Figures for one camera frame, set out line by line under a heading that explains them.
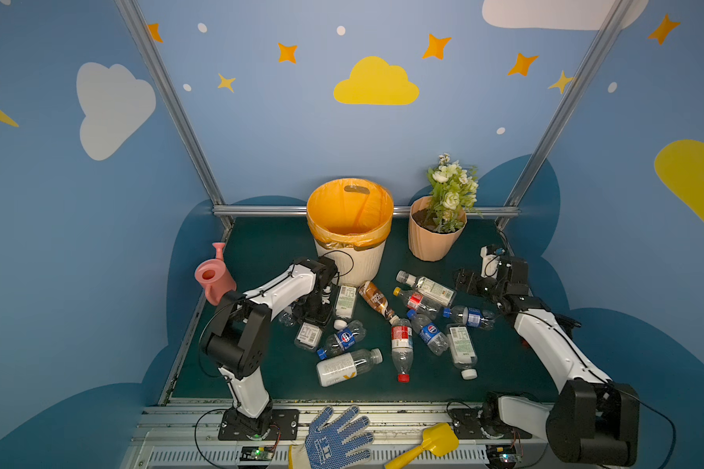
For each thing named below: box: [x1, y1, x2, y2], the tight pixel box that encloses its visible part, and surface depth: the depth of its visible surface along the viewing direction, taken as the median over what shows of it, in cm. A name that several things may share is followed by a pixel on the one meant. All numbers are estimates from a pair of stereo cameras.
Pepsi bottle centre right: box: [406, 308, 450, 356], surface depth 88 cm
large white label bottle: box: [315, 347, 384, 388], surface depth 80 cm
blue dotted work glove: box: [305, 405, 374, 469], surface depth 73 cm
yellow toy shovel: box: [384, 423, 460, 469], surface depth 73 cm
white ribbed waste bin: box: [313, 238, 387, 287], surface depth 86 cm
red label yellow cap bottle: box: [393, 287, 439, 315], surface depth 95 cm
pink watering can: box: [194, 242, 238, 306], surface depth 93 cm
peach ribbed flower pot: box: [407, 195, 468, 262], surface depth 105 cm
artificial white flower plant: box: [427, 152, 484, 234], surface depth 97 cm
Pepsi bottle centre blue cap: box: [316, 319, 367, 361], surface depth 86 cm
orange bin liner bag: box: [306, 177, 395, 250], surface depth 97 cm
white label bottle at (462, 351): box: [445, 324, 479, 381], surface depth 86 cm
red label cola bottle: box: [391, 317, 414, 384], surface depth 85 cm
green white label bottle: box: [335, 285, 357, 320], surface depth 96 cm
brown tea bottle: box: [357, 281, 400, 326], surface depth 95 cm
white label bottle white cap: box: [294, 322, 323, 350], surface depth 84 cm
